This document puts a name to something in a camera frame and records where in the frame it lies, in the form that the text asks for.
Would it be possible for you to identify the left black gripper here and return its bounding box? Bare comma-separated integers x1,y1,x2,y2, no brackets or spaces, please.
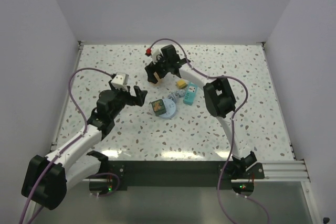
109,80,146,120

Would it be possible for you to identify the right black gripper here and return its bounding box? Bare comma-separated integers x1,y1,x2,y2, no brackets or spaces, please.
145,54,170,84

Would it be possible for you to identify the beige cube socket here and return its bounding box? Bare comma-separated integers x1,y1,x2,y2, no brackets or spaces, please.
154,72,162,86

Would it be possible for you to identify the dark green cube socket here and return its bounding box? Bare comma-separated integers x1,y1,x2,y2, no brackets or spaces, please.
151,99,166,116

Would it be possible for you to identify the yellow green plug adapter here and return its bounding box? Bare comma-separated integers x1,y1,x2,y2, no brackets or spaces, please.
176,80,188,89

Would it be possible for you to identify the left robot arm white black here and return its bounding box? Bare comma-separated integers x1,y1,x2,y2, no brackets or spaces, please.
21,86,148,210

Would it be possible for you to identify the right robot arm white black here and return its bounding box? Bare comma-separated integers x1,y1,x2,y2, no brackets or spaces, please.
145,45,257,178

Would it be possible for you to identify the round light blue socket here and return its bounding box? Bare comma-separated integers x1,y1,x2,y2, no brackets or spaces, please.
159,99,177,120

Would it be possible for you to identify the teal power strip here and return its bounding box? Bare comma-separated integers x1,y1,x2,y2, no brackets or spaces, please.
183,82,198,105

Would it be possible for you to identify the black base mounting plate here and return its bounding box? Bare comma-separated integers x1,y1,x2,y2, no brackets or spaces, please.
88,159,263,196

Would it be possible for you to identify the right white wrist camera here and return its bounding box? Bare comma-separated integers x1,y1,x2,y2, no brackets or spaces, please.
145,48,163,64

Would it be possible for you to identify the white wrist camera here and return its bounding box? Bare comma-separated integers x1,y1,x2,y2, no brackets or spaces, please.
111,72,129,91
145,48,163,64

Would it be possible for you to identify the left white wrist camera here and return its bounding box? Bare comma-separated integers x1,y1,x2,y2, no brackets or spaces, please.
111,72,129,91

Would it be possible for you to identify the light blue cord with plug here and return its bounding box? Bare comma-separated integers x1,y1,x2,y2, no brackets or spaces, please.
167,89,186,101

